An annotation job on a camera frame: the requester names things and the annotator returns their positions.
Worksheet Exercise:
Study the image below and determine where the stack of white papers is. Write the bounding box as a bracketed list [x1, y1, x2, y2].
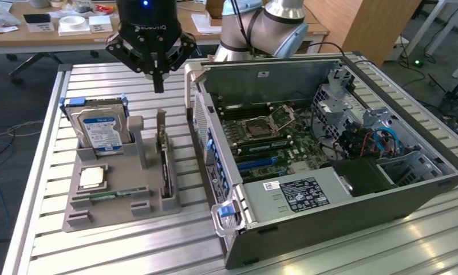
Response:
[190, 13, 225, 36]

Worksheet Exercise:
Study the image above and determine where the blue expansion slot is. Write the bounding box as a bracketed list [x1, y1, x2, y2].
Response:
[235, 156, 279, 171]

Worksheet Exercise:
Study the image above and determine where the white box with black top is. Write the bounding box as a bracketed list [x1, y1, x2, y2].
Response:
[22, 13, 55, 33]

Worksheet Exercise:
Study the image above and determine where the black office chair base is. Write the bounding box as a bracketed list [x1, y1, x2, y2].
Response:
[6, 50, 65, 86]

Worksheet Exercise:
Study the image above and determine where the CPU socket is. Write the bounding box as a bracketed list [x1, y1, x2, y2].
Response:
[242, 116, 287, 141]

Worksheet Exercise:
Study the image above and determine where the black device with green light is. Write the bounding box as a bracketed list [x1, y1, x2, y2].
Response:
[407, 57, 428, 69]

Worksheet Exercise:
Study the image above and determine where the flat white box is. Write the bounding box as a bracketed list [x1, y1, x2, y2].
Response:
[57, 23, 93, 37]

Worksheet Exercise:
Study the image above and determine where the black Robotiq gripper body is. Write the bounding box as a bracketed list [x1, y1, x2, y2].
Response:
[115, 0, 183, 60]

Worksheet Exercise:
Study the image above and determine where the grey printed parts rack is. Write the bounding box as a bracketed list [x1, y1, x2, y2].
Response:
[61, 115, 183, 233]

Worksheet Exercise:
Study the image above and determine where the brown cardboard box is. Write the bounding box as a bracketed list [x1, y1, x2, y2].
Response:
[205, 0, 230, 20]

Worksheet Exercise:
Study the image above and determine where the hard disk with blue bracket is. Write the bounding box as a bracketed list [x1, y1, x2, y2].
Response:
[59, 93, 134, 157]

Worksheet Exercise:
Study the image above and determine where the wooden desk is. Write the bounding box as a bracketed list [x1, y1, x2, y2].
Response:
[0, 0, 331, 62]

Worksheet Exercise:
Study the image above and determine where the grey power supply unit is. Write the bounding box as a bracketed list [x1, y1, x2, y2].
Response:
[242, 167, 355, 225]

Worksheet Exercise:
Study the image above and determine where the perforated silver disk bay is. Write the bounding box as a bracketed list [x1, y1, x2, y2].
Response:
[310, 82, 367, 151]

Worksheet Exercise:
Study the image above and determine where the blue wire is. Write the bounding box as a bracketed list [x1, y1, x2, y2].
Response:
[376, 125, 404, 159]

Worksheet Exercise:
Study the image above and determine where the dark bundle on desk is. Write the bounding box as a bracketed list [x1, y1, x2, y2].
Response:
[71, 0, 95, 14]

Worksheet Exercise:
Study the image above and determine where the black RAM slot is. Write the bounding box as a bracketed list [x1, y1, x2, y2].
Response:
[222, 111, 273, 120]
[221, 108, 273, 117]
[221, 105, 271, 114]

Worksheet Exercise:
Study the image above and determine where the white tape roll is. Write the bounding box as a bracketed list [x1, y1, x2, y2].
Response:
[59, 15, 86, 29]

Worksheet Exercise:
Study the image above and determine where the metal socket cover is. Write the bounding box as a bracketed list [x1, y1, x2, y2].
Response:
[269, 103, 295, 128]

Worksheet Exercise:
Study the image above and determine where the silver CPU chip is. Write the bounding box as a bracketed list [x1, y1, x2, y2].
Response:
[78, 168, 107, 189]

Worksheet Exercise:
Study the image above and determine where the white cube box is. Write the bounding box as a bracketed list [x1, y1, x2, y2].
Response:
[87, 15, 113, 34]

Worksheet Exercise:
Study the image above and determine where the green motherboard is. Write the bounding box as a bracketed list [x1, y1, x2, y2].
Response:
[213, 97, 339, 184]

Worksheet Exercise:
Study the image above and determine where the grey open PC case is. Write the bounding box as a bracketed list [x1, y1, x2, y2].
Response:
[183, 51, 458, 270]

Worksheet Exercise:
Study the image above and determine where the black Nvidia graphics card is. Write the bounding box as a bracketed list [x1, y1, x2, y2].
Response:
[154, 108, 175, 199]

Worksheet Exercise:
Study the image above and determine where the green RAM stick bare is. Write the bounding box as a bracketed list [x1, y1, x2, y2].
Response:
[87, 186, 147, 200]

